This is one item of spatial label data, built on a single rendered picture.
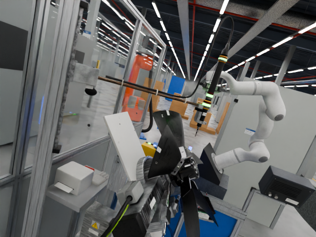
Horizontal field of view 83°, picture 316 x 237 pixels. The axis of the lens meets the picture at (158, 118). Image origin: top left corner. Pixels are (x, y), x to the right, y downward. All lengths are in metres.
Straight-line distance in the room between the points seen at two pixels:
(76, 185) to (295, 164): 2.82
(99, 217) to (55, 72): 0.74
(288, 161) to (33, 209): 2.94
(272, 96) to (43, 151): 1.30
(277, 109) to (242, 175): 1.88
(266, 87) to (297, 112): 1.77
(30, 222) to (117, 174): 0.43
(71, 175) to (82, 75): 0.59
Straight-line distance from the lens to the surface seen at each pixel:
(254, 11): 9.53
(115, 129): 0.93
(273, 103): 1.36
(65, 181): 1.18
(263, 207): 3.38
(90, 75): 0.79
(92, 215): 1.12
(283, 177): 1.51
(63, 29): 0.80
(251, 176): 3.13
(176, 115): 1.09
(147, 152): 1.47
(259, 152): 1.59
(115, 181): 1.06
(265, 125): 1.50
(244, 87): 1.27
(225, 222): 1.70
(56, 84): 0.80
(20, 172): 1.08
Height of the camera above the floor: 1.60
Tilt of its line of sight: 11 degrees down
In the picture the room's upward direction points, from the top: 17 degrees clockwise
